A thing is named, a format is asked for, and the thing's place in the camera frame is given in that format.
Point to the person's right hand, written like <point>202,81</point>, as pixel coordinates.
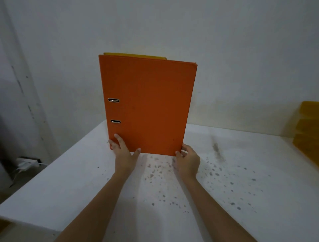
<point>189,163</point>

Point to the person's left hand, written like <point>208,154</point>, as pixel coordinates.
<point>124,160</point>

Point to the person's right thumb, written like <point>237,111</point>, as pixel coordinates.
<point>178,154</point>

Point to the person's left thumb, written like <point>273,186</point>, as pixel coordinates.
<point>136,153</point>

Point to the orange lever arch binder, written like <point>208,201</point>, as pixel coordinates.
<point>149,99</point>

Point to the person's left forearm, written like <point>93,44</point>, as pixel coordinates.
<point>97,209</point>

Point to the person's right forearm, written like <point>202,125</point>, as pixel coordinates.
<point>211,212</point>

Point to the yellow folder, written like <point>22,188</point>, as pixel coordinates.
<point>134,55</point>

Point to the white power adapter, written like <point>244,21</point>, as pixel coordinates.
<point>27,163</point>

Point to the yellow plastic tray stack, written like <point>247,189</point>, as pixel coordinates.
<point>307,129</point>

